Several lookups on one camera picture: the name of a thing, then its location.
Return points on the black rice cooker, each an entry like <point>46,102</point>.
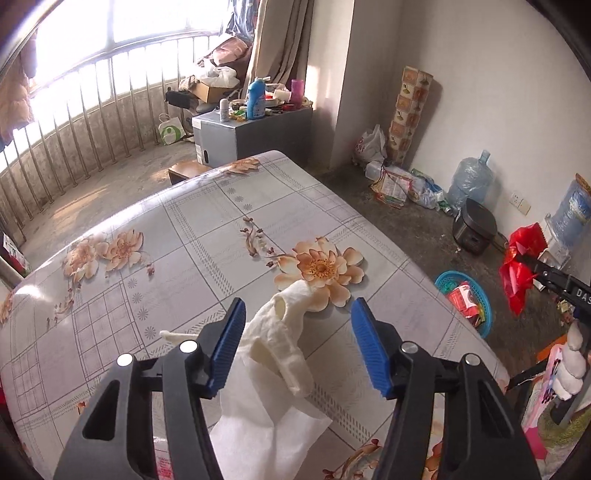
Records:
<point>475,226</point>

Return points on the beige curtain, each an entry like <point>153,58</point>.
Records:
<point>277,41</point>

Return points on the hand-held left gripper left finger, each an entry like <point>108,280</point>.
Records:
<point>226,346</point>

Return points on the metal balcony railing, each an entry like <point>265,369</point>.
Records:
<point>127,134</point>

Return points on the pile of plastic packaging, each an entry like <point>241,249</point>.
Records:
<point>406,189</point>

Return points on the small white bottle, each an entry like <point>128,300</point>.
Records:
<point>224,110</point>

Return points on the blue hanging cloth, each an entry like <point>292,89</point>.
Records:
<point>240,18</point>

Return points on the pink cloth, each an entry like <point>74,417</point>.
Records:
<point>535,429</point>

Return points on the wooden stool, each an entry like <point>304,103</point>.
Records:
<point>187,171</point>

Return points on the person's right hand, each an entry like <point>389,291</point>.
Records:
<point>571,364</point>

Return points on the black bag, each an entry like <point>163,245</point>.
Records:
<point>179,98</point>

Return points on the beige puffer jacket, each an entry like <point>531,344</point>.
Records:
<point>14,101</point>

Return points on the red printed box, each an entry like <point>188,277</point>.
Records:
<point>16,256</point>

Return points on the green white shopping bag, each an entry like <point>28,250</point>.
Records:
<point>171,131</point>

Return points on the blue detergent bottle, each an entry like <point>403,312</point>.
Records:
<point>256,101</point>

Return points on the wall socket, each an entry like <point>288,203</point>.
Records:
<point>519,203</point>

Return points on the blue plastic basket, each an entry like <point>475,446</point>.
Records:
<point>485,318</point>

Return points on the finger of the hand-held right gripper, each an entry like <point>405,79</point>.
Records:
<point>551,277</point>

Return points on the patterned rolled mat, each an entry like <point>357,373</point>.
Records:
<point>411,115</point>

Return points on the red plastic wrapper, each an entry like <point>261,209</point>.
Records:
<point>519,277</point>

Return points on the grey cabinet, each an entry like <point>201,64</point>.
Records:
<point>258,138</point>

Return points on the water jug brown cap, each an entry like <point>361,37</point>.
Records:
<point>572,212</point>

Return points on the pink cup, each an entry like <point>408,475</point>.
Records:
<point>298,92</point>

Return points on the empty blue water jug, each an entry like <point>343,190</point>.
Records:
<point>471,182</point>

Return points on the cardboard box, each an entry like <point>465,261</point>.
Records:
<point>210,94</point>

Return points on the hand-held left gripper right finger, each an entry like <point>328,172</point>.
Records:
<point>371,350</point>

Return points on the pink bedding pile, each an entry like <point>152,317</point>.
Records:
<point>231,50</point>

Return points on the white plastic bag red print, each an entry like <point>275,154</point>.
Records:
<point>369,147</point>

